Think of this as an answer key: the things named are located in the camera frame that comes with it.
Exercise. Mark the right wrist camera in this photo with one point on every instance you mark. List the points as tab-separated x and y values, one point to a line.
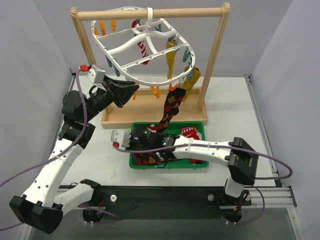
121	137

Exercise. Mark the yellow bear sock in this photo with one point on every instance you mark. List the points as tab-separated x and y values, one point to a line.
170	60
189	83

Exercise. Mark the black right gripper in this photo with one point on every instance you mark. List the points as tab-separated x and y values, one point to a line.
135	139

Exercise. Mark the black red argyle sock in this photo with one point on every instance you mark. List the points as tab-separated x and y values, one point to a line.
171	107
146	159

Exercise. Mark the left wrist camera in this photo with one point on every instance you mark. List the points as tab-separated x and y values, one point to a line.
94	73

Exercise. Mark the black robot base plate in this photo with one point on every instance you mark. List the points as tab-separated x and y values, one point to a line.
160	211

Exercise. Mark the green plastic bin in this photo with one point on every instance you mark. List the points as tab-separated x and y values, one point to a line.
186	163

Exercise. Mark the white clothespin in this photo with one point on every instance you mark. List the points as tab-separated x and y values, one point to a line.
182	80

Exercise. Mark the orange clothespin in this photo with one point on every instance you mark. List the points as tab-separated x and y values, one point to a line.
113	25
172	87
102	27
96	32
156	91
134	95

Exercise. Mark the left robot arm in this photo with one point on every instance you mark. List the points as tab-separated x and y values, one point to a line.
39	206

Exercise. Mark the wooden hanger stand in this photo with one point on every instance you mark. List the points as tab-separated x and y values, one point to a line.
146	107

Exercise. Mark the red santa sock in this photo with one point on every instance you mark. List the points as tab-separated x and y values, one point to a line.
153	128

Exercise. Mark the red white striped sock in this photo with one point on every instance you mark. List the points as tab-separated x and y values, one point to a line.
143	49

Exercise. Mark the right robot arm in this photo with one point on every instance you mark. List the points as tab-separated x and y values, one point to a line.
237	155

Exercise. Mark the white round clip hanger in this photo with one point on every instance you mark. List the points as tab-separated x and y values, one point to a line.
155	39

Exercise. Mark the red sock with white pattern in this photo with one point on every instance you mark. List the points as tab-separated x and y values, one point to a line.
191	132

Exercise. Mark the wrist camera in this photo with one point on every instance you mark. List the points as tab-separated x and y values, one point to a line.
121	137
94	73

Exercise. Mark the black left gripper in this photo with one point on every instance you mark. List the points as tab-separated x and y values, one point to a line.
114	91

